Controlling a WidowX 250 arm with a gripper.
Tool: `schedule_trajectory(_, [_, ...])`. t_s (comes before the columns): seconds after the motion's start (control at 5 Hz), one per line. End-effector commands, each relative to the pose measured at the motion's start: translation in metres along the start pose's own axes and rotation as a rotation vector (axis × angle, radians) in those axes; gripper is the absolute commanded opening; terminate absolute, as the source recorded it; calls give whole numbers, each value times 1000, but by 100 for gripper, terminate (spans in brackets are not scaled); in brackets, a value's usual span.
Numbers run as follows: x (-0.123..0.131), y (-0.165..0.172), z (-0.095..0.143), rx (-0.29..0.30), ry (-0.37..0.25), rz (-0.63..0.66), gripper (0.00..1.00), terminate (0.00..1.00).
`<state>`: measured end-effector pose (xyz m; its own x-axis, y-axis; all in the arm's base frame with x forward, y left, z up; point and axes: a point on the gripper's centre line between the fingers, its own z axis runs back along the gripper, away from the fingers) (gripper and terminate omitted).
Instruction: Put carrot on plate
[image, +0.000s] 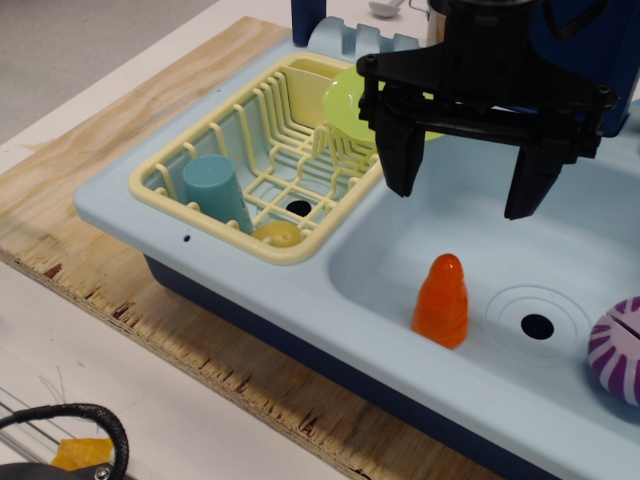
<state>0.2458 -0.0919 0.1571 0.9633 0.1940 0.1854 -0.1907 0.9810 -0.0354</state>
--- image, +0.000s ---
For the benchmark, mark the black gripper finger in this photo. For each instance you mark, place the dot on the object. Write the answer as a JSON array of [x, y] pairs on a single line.
[[400, 148], [537, 169]]

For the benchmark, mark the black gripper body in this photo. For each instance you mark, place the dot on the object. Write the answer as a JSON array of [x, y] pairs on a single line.
[[486, 81]]

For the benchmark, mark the orange toy carrot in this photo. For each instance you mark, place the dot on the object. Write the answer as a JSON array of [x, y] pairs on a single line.
[[441, 313]]

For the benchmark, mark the green plastic plate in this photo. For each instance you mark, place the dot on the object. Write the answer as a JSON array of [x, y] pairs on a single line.
[[341, 106]]

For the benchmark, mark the silver metal pot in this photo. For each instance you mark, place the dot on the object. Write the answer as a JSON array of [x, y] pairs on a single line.
[[436, 19]]

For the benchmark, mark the white spoon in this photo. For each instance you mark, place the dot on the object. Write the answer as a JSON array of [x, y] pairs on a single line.
[[385, 10]]

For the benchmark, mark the yellow dish rack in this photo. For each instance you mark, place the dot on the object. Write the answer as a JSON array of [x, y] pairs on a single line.
[[291, 164]]

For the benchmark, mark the yellow round toy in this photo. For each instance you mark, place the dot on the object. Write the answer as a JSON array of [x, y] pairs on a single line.
[[280, 234]]

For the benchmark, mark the light blue toy sink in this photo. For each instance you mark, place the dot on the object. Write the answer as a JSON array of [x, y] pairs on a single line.
[[517, 394]]

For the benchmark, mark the teal plastic cup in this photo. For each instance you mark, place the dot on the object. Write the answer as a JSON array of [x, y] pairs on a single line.
[[211, 182]]

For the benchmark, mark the purple white striped ball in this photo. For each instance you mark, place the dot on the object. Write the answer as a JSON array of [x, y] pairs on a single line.
[[613, 351]]

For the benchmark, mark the plywood board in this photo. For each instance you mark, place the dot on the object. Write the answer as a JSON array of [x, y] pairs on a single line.
[[82, 318]]

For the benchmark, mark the yellow tape piece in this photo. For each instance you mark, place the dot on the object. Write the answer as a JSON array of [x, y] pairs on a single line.
[[75, 454]]

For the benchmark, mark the black device base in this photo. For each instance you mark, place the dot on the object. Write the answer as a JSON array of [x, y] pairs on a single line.
[[36, 471]]

